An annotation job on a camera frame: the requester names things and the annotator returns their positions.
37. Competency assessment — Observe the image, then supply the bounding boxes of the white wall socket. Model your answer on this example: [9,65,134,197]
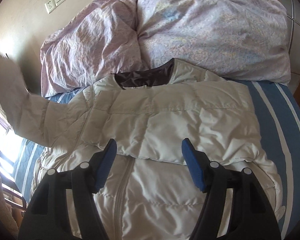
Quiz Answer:
[44,0,56,14]

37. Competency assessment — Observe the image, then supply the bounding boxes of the pink floral duvet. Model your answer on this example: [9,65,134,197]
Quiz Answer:
[40,0,290,97]

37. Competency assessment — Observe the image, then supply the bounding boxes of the blue white striped bedsheet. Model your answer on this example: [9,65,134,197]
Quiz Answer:
[13,80,300,240]

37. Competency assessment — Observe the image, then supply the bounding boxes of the beige puffer jacket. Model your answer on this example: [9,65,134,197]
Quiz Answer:
[0,55,285,239]

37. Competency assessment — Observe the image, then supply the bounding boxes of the window with black frame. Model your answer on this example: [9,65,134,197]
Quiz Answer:
[0,105,27,210]

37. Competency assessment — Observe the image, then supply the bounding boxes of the frosted glass wardrobe door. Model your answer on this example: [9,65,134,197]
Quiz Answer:
[279,0,300,82]

